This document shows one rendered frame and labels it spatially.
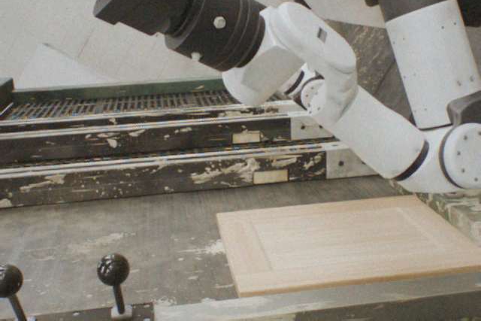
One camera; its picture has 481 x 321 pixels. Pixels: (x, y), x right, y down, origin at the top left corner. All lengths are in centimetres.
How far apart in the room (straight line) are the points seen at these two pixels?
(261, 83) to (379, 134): 15
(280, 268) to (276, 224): 18
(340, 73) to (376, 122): 8
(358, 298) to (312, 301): 6
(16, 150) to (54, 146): 10
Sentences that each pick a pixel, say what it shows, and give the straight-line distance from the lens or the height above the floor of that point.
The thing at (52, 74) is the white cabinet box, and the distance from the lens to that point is 490.
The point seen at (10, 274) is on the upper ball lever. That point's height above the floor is 153.
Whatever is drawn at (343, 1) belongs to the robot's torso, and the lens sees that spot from 90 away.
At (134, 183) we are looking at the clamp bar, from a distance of 134.
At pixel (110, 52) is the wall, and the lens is 626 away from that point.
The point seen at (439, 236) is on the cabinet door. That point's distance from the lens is 109.
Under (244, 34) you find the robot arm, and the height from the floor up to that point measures 144.
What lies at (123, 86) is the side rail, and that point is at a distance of 257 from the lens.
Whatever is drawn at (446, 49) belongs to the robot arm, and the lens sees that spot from 76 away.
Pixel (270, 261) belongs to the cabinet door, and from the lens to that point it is 98.
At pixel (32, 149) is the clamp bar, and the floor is 161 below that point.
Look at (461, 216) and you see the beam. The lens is 110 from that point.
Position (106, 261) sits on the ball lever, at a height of 145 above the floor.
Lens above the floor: 155
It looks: 15 degrees down
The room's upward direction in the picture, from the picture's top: 61 degrees counter-clockwise
